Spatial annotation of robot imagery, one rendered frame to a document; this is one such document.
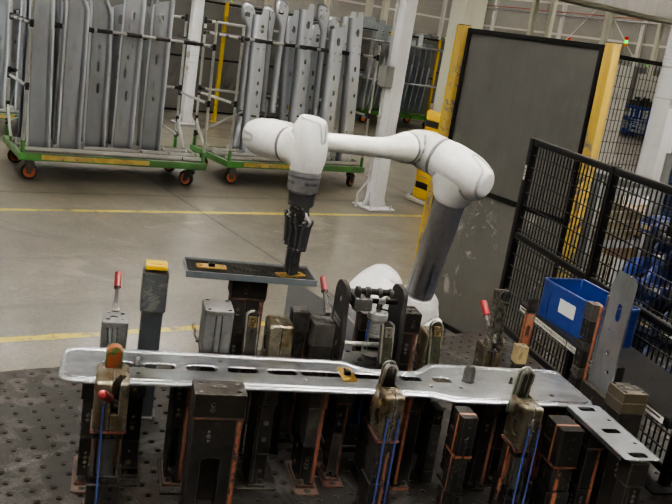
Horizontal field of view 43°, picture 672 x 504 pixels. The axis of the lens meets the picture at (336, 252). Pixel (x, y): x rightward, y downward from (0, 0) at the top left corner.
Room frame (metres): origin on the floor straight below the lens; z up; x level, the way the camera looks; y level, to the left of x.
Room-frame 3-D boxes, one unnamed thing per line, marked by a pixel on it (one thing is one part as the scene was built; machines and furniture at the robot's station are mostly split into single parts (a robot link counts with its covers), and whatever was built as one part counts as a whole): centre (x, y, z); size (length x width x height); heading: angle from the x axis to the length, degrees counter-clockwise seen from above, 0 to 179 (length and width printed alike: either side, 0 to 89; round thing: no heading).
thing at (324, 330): (2.24, 0.01, 0.89); 0.13 x 0.11 x 0.38; 16
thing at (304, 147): (2.35, 0.13, 1.54); 0.13 x 0.11 x 0.16; 52
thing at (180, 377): (2.05, -0.06, 1.00); 1.38 x 0.22 x 0.02; 106
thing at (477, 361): (2.34, -0.48, 0.88); 0.07 x 0.06 x 0.35; 16
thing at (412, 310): (2.33, -0.24, 0.91); 0.07 x 0.05 x 0.42; 16
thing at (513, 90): (4.95, -0.91, 1.00); 1.34 x 0.14 x 2.00; 34
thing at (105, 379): (1.72, 0.44, 0.88); 0.15 x 0.11 x 0.36; 16
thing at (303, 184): (2.34, 0.12, 1.43); 0.09 x 0.09 x 0.06
